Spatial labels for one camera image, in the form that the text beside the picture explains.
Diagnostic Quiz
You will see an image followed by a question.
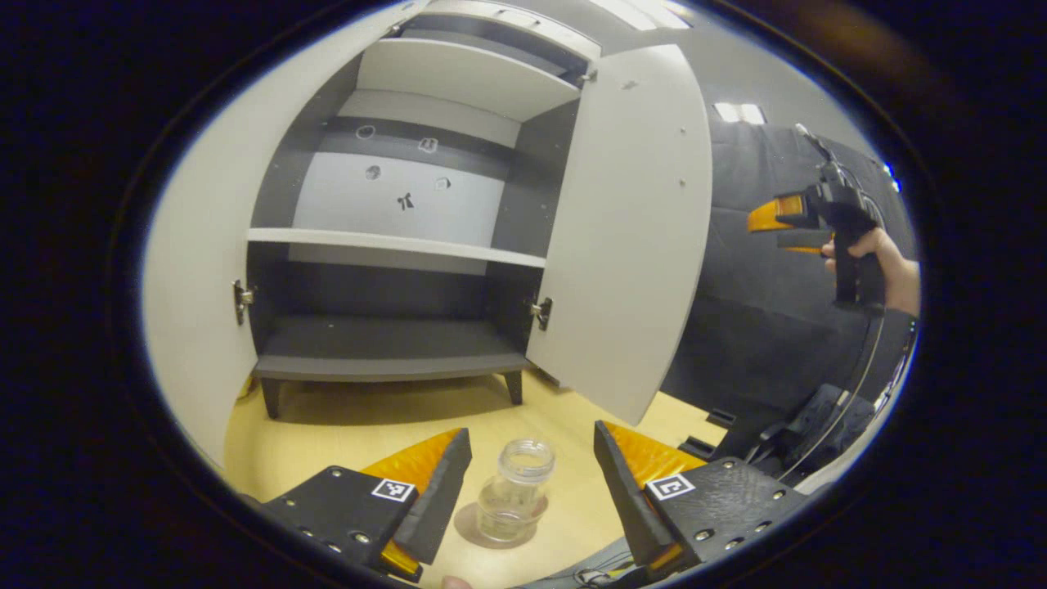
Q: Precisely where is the clear plastic bottle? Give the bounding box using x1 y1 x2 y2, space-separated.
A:
477 438 557 543

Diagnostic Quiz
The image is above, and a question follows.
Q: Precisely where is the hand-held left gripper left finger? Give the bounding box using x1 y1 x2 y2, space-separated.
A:
260 427 474 583

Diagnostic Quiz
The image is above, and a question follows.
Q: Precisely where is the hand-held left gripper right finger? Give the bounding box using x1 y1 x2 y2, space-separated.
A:
593 420 811 578

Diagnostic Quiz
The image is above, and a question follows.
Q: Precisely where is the dark floor equipment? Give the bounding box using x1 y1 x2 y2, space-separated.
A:
679 383 888 492

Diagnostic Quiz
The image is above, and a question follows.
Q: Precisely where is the grey and dark cabinet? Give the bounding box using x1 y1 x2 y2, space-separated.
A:
233 0 602 420

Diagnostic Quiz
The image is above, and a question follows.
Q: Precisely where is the ceiling light panel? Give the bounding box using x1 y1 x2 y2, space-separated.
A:
589 0 692 32
713 102 767 126

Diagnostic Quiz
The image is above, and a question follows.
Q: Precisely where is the black backdrop cloth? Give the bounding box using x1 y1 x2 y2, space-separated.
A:
661 121 919 430

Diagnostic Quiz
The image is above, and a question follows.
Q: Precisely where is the thin grey cable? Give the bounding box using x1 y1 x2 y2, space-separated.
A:
773 315 888 485

